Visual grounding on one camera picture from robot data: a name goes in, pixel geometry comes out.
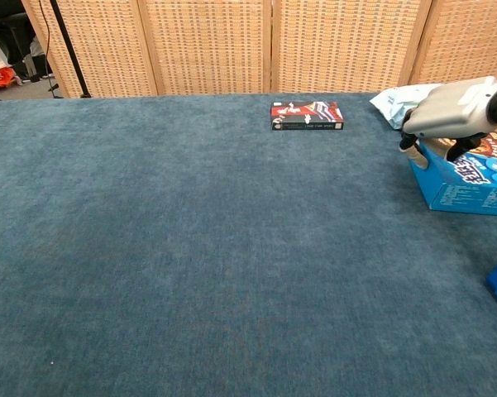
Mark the light blue wipes packet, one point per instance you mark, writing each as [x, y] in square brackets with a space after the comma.
[390, 105]

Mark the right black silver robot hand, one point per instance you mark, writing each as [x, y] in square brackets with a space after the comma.
[455, 109]

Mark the black red flat box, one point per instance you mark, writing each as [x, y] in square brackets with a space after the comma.
[306, 116]

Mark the wooden rattan folding screen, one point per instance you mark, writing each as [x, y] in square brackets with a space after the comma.
[211, 45]

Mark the blue brown cookie box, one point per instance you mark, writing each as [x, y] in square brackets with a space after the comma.
[463, 190]

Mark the black office chair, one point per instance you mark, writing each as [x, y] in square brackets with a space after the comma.
[12, 37]

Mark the blue carpet table mat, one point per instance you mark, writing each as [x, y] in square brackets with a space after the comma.
[231, 269]

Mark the black tripod stand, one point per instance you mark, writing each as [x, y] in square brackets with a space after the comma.
[68, 41]

